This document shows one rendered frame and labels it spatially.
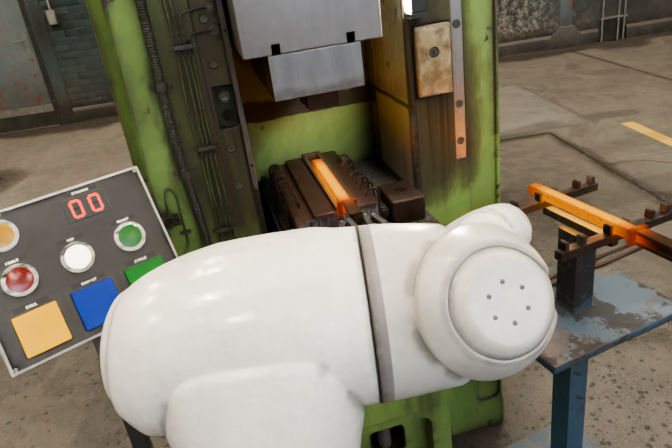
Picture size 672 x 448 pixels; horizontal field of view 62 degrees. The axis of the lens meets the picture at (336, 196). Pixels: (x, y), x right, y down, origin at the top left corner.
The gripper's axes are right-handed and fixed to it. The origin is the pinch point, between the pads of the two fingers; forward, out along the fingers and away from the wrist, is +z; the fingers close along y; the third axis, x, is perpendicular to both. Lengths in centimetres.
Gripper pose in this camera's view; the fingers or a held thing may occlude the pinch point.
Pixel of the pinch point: (352, 214)
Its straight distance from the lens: 126.7
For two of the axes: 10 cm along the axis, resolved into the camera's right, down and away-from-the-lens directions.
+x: -1.3, -9.1, -4.0
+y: 9.6, -2.1, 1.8
